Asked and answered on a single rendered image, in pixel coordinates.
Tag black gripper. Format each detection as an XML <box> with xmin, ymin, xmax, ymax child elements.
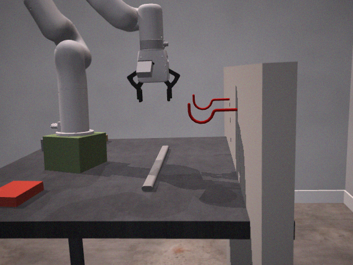
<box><xmin>127</xmin><ymin>49</ymin><xmax>180</xmax><ymax>102</ymax></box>

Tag grey long rod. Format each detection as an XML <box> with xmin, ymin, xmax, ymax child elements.
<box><xmin>142</xmin><ymin>146</ymin><xmax>169</xmax><ymax>192</ymax></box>

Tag grey wall panel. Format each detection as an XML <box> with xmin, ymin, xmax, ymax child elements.
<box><xmin>223</xmin><ymin>62</ymin><xmax>298</xmax><ymax>265</ymax></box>

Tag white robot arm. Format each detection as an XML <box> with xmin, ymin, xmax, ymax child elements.
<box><xmin>23</xmin><ymin>0</ymin><xmax>168</xmax><ymax>136</ymax></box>

